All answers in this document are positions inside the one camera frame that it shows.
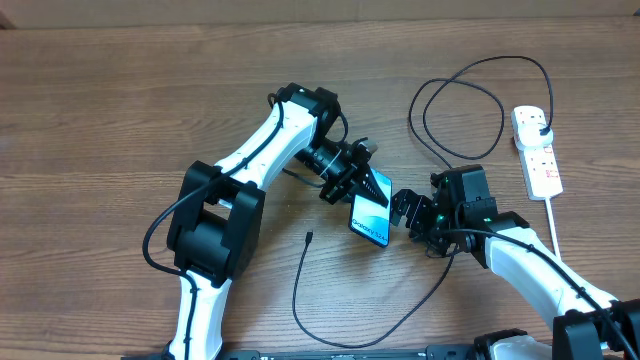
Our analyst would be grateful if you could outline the blue Galaxy smartphone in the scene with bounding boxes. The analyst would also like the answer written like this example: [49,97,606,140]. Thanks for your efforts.
[349,169,392,248]

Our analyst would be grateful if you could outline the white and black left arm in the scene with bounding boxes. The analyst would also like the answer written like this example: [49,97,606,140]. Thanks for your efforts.
[143,83,392,359]

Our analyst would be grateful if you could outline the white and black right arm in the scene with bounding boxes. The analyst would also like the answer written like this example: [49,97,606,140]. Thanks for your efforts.
[391,165,639,359]

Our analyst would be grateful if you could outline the white USB charger plug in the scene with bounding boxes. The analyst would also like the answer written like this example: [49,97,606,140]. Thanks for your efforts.
[514,122,554,151]

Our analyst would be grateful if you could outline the white power extension strip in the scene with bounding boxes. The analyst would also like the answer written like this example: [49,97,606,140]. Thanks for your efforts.
[510,105,563,200]

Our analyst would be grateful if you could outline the white extension strip cord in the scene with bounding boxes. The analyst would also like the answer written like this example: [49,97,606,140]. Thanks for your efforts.
[543,197,565,261]

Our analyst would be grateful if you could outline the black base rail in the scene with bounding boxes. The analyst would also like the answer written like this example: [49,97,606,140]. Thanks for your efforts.
[119,343,481,360]

